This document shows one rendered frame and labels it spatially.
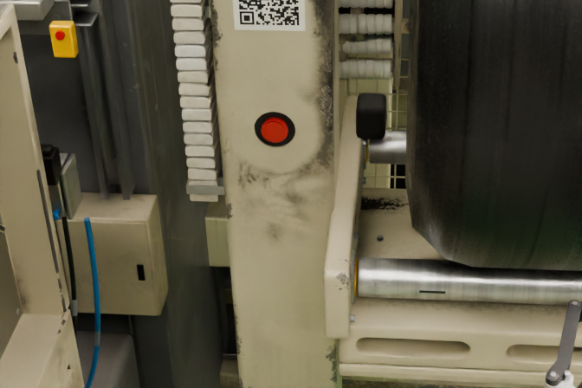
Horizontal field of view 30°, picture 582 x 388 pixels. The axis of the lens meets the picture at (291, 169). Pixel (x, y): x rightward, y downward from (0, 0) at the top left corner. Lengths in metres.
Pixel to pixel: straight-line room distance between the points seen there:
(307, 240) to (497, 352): 0.26
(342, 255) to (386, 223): 0.30
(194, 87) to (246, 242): 0.21
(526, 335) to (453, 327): 0.08
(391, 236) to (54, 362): 0.50
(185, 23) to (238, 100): 0.10
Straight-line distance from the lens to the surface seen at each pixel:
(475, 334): 1.24
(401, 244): 1.46
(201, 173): 1.27
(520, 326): 1.25
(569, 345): 0.98
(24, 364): 1.19
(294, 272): 1.32
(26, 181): 1.14
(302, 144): 1.22
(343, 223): 1.25
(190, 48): 1.19
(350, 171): 1.34
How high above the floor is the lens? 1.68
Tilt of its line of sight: 33 degrees down
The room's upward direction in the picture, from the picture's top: 2 degrees counter-clockwise
